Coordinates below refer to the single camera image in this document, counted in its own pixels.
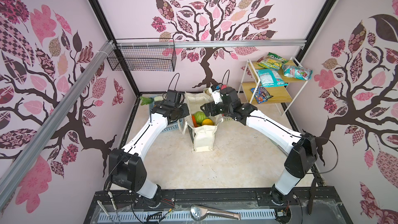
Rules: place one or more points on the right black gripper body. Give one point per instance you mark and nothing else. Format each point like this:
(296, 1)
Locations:
(220, 108)

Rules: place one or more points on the green lettuce leaf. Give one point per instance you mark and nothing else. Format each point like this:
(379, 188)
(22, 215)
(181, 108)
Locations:
(146, 100)

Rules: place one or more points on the blue plastic vegetable basket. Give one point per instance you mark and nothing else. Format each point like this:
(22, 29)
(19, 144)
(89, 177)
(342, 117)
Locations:
(170, 127)

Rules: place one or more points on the white wire wooden shelf rack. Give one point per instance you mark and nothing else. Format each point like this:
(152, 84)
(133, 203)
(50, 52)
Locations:
(281, 97)

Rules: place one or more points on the green cabbage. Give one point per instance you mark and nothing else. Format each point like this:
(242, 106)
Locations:
(199, 117)

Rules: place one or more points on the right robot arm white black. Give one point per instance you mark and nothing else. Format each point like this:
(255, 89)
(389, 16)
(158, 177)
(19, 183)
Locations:
(299, 148)

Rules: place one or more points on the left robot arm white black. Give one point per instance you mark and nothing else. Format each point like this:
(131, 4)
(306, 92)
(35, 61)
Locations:
(126, 165)

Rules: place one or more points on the yellow green snack bag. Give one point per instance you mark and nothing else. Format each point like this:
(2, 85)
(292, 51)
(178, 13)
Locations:
(272, 61)

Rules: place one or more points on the white teal red snack bag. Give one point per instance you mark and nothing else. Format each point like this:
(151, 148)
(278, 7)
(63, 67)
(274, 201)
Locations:
(297, 72)

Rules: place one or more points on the black wire wall basket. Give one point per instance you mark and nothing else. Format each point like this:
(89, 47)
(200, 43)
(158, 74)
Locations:
(143, 54)

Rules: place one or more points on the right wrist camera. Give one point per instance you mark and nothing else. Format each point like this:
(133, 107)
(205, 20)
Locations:
(215, 93)

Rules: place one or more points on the orange fruit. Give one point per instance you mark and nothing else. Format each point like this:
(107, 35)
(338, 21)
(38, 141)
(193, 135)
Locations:
(207, 121)

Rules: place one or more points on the cream canvas grocery bag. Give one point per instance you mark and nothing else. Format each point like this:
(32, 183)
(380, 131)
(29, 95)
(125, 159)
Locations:
(201, 129)

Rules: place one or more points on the orange carrot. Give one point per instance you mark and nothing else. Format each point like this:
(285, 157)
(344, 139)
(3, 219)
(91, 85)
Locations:
(194, 121)

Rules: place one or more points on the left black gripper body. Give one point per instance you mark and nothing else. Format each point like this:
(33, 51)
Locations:
(182, 106)

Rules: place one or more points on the M&M candy bag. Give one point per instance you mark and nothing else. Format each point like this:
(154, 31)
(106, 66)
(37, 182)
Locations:
(261, 95)

